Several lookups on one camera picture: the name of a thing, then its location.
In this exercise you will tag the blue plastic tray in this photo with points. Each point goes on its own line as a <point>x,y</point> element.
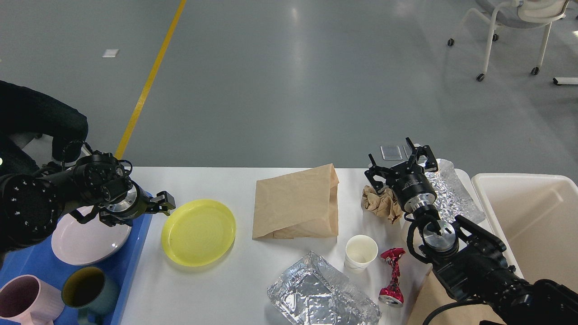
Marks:
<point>40,261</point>

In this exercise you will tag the brown paper bag under arm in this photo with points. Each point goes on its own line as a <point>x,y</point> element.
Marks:
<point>432,295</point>

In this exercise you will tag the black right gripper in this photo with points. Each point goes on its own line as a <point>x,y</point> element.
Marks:
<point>407,181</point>

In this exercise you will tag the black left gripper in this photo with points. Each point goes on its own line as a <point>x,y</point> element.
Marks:
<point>135,204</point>

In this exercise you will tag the crumpled foil sheet right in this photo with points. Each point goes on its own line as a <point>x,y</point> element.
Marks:
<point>452,198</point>

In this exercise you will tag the white office chair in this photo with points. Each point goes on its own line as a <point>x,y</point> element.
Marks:
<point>517,15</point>

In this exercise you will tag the teal mug yellow inside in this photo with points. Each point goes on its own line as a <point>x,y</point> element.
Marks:
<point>93,293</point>

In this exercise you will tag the beige plastic bin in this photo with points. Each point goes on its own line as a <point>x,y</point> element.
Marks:
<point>535,215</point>

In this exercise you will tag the yellow floor tape line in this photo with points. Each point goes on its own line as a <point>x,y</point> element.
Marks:
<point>137,111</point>

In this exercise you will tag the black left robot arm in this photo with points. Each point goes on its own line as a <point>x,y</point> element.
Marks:
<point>96,186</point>

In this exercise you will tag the floor socket plate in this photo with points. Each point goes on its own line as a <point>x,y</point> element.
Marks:
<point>391,152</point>

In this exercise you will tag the pink mug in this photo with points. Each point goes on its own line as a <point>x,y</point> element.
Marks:
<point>28,300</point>

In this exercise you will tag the white chair leg right edge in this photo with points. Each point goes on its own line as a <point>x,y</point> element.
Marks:
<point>565,81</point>

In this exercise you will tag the foil tray front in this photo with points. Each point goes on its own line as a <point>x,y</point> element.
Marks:
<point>314,292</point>

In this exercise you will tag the crumpled brown paper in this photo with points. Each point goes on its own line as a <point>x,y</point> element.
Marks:
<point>384,205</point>

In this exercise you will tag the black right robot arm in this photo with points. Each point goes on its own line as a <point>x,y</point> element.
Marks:
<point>466,259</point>

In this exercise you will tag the brown paper bag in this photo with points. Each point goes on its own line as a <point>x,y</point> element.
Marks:
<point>297,205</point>

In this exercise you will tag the person in black clothes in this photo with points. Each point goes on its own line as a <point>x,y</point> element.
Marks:
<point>25,110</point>

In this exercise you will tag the crushed red can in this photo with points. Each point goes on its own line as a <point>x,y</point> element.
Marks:
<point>391,294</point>

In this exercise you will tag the yellow plastic plate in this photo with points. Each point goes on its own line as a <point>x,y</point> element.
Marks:
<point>198,233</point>

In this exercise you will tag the white paper cup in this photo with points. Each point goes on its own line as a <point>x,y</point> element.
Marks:
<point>360,251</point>

